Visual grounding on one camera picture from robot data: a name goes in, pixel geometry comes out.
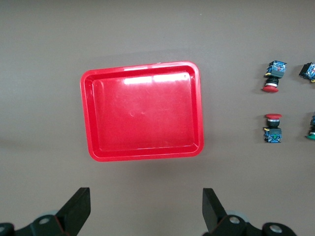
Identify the red plastic tray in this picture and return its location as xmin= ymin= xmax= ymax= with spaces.
xmin=80 ymin=60 xmax=205 ymax=162

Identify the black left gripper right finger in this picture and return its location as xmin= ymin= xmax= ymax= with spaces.
xmin=202 ymin=188 xmax=296 ymax=236

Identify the green push button switch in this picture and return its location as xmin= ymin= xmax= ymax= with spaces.
xmin=305 ymin=112 xmax=315 ymax=141
xmin=298 ymin=61 xmax=315 ymax=83

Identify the brown table cover sheet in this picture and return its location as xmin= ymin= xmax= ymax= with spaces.
xmin=0 ymin=0 xmax=315 ymax=236

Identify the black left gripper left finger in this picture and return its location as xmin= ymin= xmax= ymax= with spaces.
xmin=0 ymin=187 xmax=91 ymax=236

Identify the red mushroom push button switch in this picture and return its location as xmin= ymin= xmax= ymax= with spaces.
xmin=262 ymin=113 xmax=283 ymax=144
xmin=262 ymin=60 xmax=287 ymax=93

